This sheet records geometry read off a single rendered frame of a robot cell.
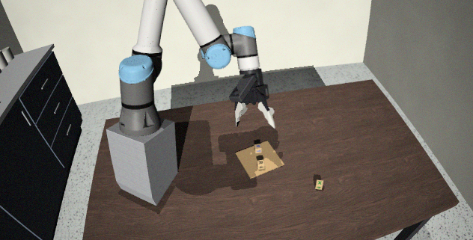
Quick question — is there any tan square mat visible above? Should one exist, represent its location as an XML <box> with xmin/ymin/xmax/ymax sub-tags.
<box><xmin>236</xmin><ymin>141</ymin><xmax>284</xmax><ymax>179</ymax></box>

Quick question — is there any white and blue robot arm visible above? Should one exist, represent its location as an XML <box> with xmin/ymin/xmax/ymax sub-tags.
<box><xmin>118</xmin><ymin>0</ymin><xmax>260</xmax><ymax>136</ymax></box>

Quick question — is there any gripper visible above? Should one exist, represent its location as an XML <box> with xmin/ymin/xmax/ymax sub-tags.
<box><xmin>234</xmin><ymin>68</ymin><xmax>275</xmax><ymax>128</ymax></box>

